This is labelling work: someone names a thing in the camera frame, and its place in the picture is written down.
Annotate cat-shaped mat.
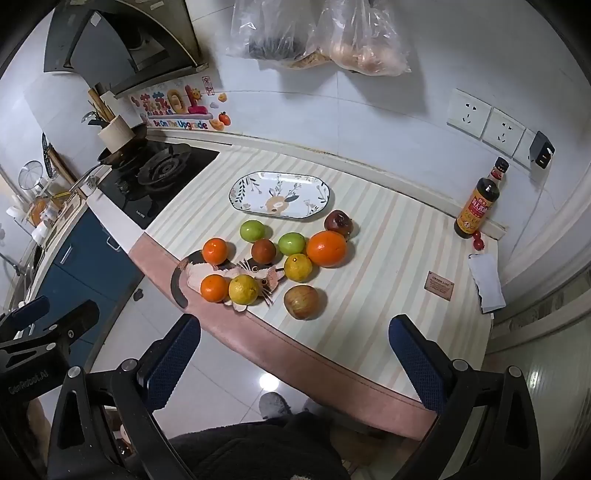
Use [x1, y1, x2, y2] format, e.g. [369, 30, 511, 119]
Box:
[170, 249, 289, 312]

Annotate white folded cloth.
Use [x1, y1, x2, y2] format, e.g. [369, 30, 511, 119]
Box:
[468, 253, 507, 315]

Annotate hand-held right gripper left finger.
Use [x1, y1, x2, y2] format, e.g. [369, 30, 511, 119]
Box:
[48, 314, 202, 480]

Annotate blue kitchen cabinet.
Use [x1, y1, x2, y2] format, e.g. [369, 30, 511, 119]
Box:
[9, 208, 144, 365]

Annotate kitchen utensils bundle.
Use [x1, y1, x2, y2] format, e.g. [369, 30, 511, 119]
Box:
[82, 83, 116, 127]

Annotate small orange tangerine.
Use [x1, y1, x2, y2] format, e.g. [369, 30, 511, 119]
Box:
[200, 274, 228, 303]
[202, 237, 229, 265]

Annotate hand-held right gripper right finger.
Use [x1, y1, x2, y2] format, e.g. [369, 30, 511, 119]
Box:
[388, 314, 542, 480]

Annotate dark soy sauce bottle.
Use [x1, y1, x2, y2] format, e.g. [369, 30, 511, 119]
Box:
[454, 157, 510, 239]

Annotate dark reddish-brown round fruit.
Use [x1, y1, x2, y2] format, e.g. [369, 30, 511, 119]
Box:
[251, 238, 277, 262]

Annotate grey range hood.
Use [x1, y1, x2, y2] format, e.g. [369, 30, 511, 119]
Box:
[44, 0, 208, 97]

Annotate brown kiwi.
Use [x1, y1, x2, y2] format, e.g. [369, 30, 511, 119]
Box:
[283, 285, 320, 320]

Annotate dark wok with handle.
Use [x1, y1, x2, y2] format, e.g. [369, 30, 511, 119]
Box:
[69, 122, 148, 195]

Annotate white paper roll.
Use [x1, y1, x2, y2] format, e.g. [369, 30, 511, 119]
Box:
[97, 115, 134, 148]

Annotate large orange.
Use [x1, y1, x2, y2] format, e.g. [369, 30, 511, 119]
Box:
[306, 230, 348, 268]

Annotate black plug-in charger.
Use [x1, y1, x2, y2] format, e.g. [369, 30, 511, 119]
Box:
[529, 131, 556, 168]

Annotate striped table cover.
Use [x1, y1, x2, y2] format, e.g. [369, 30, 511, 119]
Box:
[129, 148, 504, 441]

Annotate person's dark clothing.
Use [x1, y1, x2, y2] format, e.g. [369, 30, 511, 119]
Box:
[168, 411, 352, 480]

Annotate dark red apple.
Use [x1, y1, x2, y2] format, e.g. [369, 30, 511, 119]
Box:
[324, 210, 355, 239]

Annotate clear plastic bag pale contents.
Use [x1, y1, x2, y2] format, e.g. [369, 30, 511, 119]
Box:
[305, 0, 411, 77]

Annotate grey slipper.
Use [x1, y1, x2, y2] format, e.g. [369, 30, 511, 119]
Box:
[259, 392, 291, 419]

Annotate yellow citrus fruit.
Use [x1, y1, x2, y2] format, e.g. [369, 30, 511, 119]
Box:
[228, 274, 260, 306]
[283, 253, 314, 283]

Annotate colourful wall sticker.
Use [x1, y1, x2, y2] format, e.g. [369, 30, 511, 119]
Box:
[129, 76, 232, 132]

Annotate floral oval ceramic plate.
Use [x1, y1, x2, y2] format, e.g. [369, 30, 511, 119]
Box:
[229, 172, 332, 222]

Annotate brown label tag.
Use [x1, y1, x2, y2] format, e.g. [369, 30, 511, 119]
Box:
[425, 271, 455, 302]

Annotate black gas stove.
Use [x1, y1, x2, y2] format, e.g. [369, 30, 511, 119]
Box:
[98, 141, 220, 230]

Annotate white wall outlet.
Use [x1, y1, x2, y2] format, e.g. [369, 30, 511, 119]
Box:
[512, 128, 550, 169]
[481, 107, 527, 156]
[446, 89, 494, 138]

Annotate cluttered dish rack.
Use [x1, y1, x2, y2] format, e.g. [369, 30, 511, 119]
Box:
[6, 175, 88, 245]

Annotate metal strainer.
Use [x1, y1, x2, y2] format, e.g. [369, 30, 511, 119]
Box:
[19, 160, 44, 191]

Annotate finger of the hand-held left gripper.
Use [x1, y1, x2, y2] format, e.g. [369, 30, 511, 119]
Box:
[0, 295, 51, 334]
[0, 300, 100, 355]

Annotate clear plastic bag dark contents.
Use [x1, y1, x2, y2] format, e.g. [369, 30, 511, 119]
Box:
[226, 0, 324, 61]

